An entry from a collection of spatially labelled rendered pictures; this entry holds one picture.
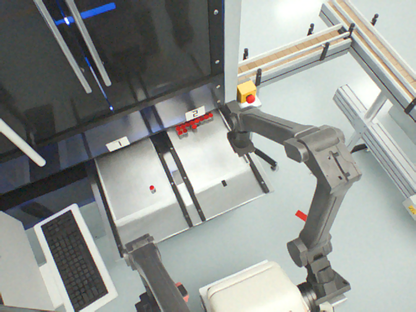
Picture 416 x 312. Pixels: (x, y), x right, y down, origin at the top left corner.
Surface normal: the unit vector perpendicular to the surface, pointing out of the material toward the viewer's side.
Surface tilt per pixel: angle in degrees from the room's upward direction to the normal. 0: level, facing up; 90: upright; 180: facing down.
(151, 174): 0
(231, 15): 90
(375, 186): 0
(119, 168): 0
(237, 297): 43
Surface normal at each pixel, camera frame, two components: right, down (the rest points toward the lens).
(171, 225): -0.04, -0.44
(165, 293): -0.24, -0.89
